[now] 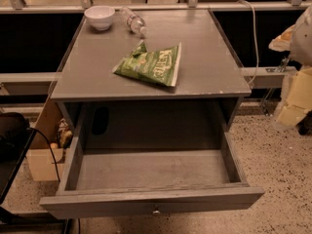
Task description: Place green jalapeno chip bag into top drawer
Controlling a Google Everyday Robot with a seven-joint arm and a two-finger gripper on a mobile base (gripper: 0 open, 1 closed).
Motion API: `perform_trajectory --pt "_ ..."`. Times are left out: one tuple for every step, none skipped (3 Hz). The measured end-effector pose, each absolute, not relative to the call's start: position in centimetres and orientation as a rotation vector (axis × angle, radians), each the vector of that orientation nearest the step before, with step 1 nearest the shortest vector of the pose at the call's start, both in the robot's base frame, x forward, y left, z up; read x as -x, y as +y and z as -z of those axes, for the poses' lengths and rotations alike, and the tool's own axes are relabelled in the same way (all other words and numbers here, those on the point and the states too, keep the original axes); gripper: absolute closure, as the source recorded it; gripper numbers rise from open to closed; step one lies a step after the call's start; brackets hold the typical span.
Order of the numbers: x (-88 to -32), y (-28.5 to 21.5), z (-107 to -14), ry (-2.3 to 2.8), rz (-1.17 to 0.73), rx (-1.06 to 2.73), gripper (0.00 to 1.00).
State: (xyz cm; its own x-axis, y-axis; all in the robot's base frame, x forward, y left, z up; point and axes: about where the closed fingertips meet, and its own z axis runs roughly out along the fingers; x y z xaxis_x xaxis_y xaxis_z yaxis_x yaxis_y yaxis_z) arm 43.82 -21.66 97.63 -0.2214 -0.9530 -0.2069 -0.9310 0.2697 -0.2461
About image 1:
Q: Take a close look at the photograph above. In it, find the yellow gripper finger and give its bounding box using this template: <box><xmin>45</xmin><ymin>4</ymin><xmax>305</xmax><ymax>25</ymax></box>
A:
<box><xmin>276</xmin><ymin>66</ymin><xmax>312</xmax><ymax>127</ymax></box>
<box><xmin>269</xmin><ymin>25</ymin><xmax>294</xmax><ymax>52</ymax></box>

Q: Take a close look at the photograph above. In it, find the green jalapeno chip bag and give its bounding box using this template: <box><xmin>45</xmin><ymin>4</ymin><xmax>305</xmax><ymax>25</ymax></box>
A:
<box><xmin>112</xmin><ymin>40</ymin><xmax>181</xmax><ymax>87</ymax></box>

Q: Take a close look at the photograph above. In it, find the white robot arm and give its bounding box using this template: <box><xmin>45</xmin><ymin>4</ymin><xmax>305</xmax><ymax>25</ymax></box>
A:
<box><xmin>269</xmin><ymin>6</ymin><xmax>312</xmax><ymax>127</ymax></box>

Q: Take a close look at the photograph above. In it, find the grey open top drawer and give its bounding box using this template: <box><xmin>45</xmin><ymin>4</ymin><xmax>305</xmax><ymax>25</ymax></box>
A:
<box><xmin>40</xmin><ymin>100</ymin><xmax>264</xmax><ymax>219</ymax></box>

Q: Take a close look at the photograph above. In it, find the clear plastic water bottle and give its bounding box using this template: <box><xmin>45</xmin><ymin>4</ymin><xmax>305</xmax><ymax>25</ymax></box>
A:
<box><xmin>120</xmin><ymin>7</ymin><xmax>147</xmax><ymax>38</ymax></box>

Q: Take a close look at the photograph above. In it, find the grey wooden cabinet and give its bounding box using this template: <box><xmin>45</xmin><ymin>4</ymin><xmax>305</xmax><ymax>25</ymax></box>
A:
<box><xmin>52</xmin><ymin>10</ymin><xmax>250</xmax><ymax>151</ymax></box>

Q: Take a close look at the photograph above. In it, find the white ceramic bowl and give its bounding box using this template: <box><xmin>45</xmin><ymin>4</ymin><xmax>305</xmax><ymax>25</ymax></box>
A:
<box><xmin>84</xmin><ymin>6</ymin><xmax>115</xmax><ymax>30</ymax></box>

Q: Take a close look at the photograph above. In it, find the cardboard box with items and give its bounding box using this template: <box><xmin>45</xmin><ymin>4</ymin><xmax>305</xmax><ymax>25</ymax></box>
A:
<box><xmin>26</xmin><ymin>99</ymin><xmax>73</xmax><ymax>181</ymax></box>

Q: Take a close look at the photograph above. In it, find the black chair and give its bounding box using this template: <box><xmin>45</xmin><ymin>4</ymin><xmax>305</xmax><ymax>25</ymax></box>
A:
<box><xmin>0</xmin><ymin>111</ymin><xmax>37</xmax><ymax>224</ymax></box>

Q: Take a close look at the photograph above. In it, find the white cable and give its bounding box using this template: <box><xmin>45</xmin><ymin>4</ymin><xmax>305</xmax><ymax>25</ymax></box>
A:
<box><xmin>237</xmin><ymin>0</ymin><xmax>260</xmax><ymax>86</ymax></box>

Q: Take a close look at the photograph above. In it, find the metal frame rail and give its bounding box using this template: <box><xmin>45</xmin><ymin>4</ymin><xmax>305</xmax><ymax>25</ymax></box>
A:
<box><xmin>0</xmin><ymin>66</ymin><xmax>296</xmax><ymax>96</ymax></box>

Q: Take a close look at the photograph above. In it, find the black cable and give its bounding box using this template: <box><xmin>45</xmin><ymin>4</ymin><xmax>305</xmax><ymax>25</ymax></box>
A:
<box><xmin>27</xmin><ymin>126</ymin><xmax>61</xmax><ymax>182</ymax></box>

